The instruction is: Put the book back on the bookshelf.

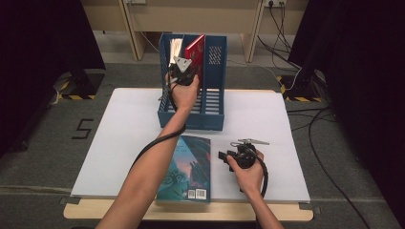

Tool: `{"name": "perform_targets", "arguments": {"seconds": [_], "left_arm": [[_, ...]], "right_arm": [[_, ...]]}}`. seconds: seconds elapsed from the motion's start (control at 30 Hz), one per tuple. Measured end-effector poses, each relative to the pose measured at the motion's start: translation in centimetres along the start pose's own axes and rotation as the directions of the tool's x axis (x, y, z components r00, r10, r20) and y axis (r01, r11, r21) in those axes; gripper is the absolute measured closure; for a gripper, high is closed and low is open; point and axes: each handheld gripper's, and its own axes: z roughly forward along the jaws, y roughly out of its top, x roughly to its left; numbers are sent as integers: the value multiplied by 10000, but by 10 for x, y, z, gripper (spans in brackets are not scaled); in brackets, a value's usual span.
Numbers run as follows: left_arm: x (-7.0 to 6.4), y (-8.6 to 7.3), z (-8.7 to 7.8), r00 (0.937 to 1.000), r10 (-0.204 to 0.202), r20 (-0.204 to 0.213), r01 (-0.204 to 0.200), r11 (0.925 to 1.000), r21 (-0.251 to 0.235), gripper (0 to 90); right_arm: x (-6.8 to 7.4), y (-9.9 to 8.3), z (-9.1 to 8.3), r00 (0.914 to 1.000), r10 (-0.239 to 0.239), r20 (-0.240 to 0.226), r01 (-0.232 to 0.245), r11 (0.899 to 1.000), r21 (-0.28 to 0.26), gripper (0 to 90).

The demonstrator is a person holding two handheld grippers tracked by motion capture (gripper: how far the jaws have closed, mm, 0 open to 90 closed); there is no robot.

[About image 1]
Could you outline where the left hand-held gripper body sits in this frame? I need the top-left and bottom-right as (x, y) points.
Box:
(167, 56), (199, 87)

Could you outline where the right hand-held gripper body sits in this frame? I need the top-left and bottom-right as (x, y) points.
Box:
(226, 137), (270, 170)

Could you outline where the red hardcover book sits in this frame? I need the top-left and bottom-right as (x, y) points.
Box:
(184, 33), (206, 85)

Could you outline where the dark blue illustrated novel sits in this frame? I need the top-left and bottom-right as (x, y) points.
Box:
(156, 135), (212, 203)

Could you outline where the blue plastic file rack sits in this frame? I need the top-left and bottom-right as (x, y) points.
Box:
(157, 32), (228, 132)

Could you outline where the person's left hand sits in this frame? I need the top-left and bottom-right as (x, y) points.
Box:
(165, 74), (201, 112)

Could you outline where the person's right hand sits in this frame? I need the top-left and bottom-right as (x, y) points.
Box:
(226, 151), (266, 196)

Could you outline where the white book green print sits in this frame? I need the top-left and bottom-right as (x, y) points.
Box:
(169, 37), (184, 66)

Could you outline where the beige wooden desk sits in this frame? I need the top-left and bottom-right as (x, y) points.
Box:
(79, 0), (309, 64)

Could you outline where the striped-tape stand base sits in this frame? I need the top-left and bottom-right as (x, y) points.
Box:
(52, 68), (107, 101)
(276, 71), (332, 103)

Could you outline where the black curtain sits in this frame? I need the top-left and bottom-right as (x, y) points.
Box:
(0, 0), (107, 157)
(288, 0), (405, 220)

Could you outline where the grey tape piece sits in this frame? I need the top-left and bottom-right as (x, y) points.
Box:
(58, 196), (82, 206)

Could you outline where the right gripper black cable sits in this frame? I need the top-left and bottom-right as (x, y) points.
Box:
(238, 146), (269, 198)

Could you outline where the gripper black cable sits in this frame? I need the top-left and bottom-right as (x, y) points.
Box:
(128, 83), (188, 175)
(238, 146), (269, 198)

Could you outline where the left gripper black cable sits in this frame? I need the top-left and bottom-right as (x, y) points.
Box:
(128, 83), (188, 175)

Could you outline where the black floor cable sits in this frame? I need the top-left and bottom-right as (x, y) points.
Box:
(286, 106), (373, 229)

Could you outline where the white floor cable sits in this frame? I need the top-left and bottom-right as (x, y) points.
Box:
(227, 58), (304, 92)

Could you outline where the black wall cable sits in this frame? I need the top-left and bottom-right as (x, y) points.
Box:
(257, 0), (303, 72)

